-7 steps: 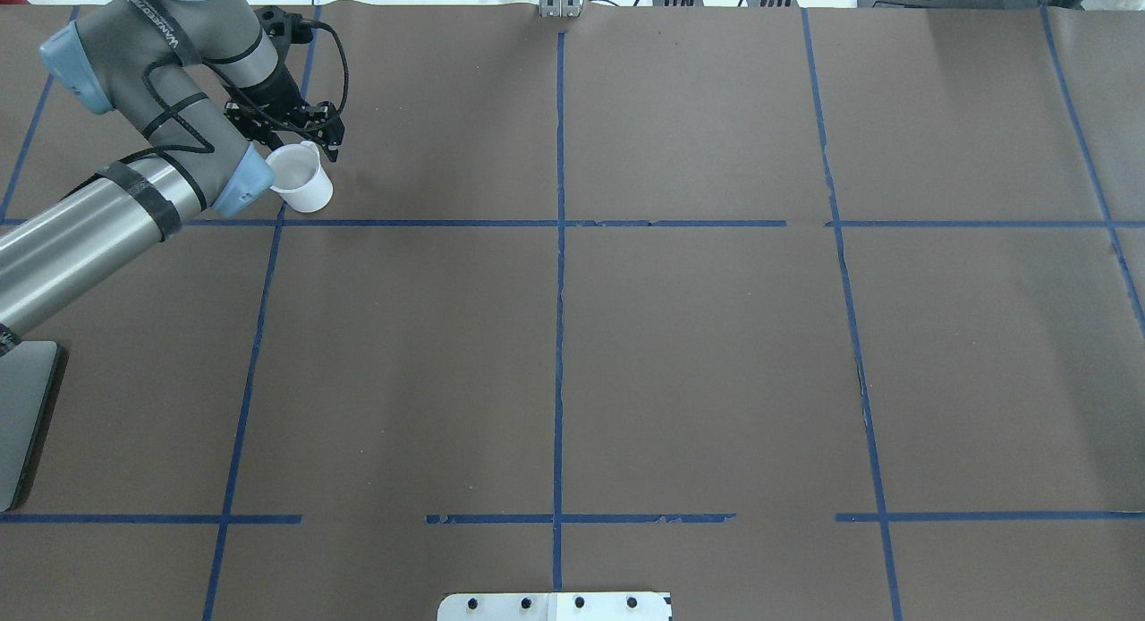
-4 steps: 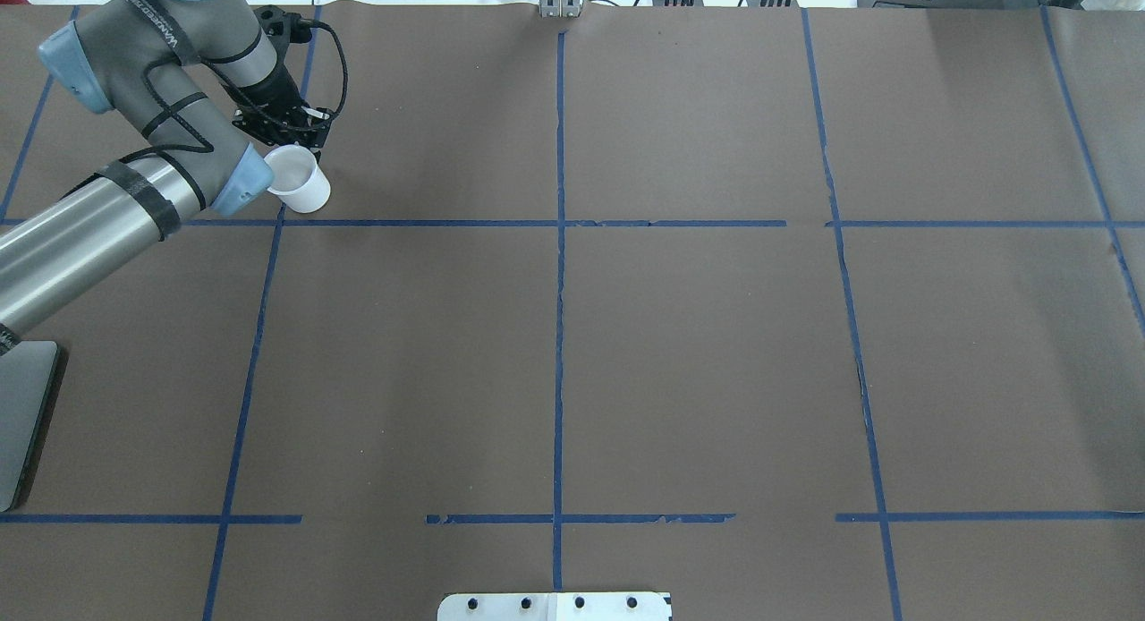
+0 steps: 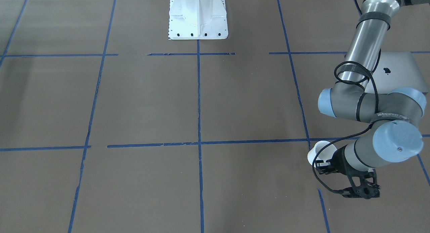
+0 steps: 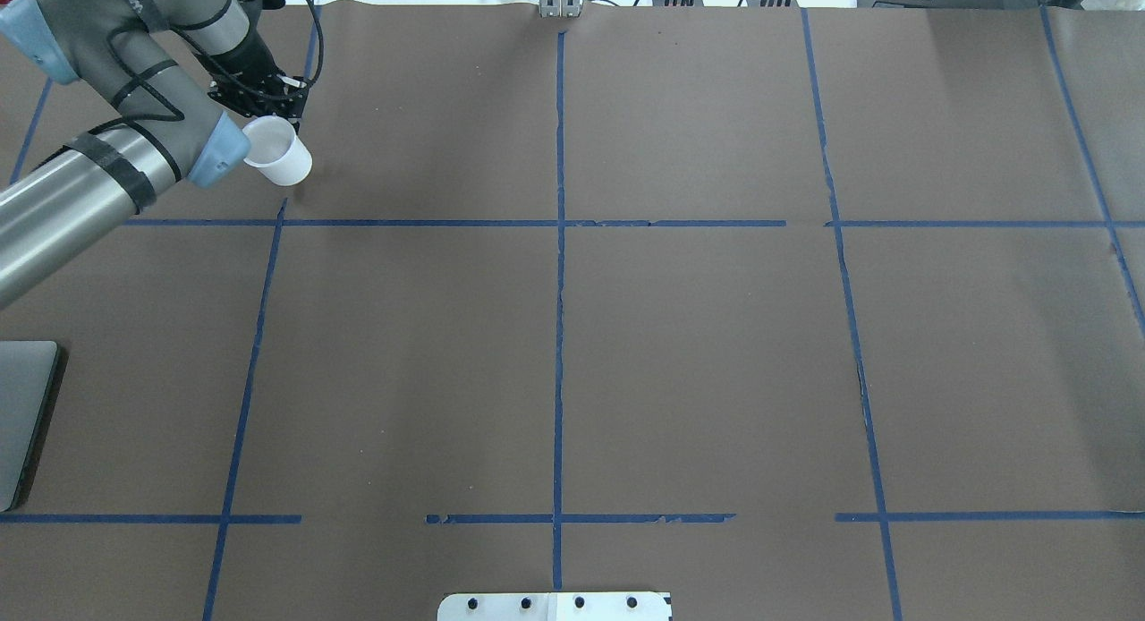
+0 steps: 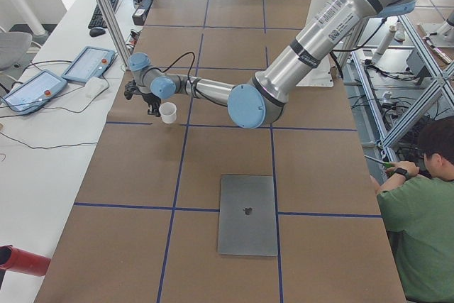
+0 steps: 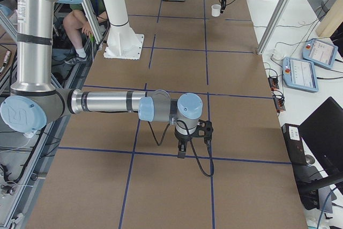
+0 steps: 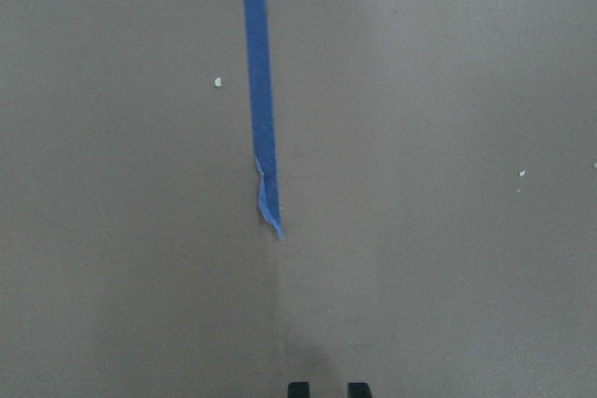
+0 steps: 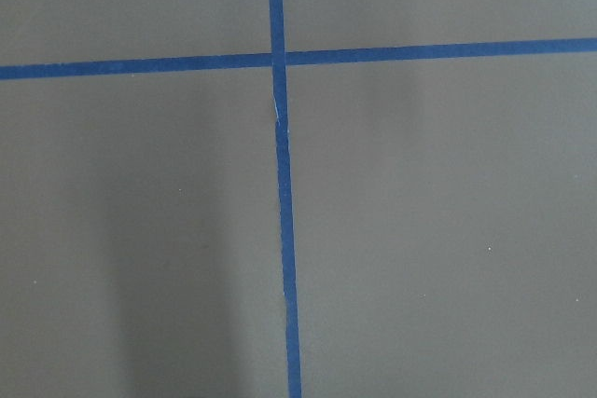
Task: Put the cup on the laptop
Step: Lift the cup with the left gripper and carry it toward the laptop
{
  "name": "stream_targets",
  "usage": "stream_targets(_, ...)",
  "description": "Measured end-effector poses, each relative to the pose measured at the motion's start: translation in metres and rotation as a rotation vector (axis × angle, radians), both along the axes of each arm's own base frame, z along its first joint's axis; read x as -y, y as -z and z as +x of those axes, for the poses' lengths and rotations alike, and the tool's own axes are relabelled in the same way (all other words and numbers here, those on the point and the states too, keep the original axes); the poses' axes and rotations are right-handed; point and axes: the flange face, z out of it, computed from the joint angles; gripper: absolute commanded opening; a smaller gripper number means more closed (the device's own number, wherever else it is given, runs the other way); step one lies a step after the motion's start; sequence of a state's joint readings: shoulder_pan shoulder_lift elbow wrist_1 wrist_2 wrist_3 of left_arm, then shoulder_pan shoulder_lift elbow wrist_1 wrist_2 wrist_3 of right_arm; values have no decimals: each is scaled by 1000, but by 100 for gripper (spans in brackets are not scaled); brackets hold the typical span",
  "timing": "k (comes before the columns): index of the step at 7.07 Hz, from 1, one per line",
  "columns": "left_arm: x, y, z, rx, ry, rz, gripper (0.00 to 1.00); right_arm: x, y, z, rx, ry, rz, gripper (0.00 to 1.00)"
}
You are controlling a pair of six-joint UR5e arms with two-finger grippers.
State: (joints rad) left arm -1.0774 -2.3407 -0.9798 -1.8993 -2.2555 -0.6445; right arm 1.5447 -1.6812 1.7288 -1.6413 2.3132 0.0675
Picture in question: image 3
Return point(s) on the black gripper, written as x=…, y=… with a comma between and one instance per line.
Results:
x=340, y=160

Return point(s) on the white plastic cup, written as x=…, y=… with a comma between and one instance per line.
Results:
x=325, y=154

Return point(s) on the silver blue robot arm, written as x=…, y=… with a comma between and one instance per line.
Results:
x=393, y=116

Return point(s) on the silver closed laptop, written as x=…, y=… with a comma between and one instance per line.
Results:
x=398, y=69

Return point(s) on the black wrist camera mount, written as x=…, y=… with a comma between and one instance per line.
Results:
x=363, y=185

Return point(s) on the white pedestal column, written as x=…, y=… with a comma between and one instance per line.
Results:
x=197, y=19

